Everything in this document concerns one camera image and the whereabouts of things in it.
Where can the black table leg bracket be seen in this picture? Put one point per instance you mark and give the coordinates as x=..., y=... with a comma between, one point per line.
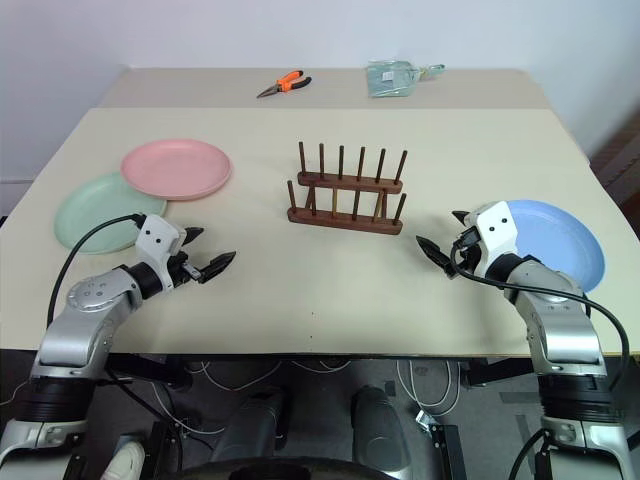
x=447, y=450

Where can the white shoe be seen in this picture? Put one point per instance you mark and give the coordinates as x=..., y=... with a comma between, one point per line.
x=125, y=460

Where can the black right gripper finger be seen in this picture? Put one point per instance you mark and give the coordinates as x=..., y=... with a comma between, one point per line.
x=436, y=254
x=462, y=218

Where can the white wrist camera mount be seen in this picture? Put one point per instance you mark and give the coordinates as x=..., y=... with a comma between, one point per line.
x=497, y=235
x=156, y=239

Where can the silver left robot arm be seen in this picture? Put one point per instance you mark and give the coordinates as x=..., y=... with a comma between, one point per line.
x=80, y=330

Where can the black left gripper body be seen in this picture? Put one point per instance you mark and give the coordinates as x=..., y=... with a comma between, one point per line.
x=181, y=267

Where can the green plate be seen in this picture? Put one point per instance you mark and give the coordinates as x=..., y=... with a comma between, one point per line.
x=95, y=215

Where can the dark rounded shape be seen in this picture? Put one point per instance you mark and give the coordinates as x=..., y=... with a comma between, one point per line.
x=255, y=425
x=380, y=425

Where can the pink plate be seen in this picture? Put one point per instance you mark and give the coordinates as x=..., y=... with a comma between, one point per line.
x=175, y=167

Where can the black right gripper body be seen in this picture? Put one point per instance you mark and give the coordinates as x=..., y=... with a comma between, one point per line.
x=469, y=252

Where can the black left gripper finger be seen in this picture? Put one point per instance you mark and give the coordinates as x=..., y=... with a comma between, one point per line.
x=192, y=234
x=217, y=264

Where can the black table frame beam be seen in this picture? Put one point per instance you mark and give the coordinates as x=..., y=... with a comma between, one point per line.
x=300, y=361

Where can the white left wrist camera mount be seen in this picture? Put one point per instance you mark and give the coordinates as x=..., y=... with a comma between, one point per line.
x=156, y=239

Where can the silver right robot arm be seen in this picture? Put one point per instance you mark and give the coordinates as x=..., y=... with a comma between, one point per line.
x=565, y=340

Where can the blue plate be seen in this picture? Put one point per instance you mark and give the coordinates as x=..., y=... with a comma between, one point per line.
x=555, y=240

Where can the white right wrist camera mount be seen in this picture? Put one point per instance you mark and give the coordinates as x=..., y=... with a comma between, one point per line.
x=497, y=235

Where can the brown wooden plate rack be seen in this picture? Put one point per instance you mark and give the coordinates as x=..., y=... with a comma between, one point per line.
x=345, y=226

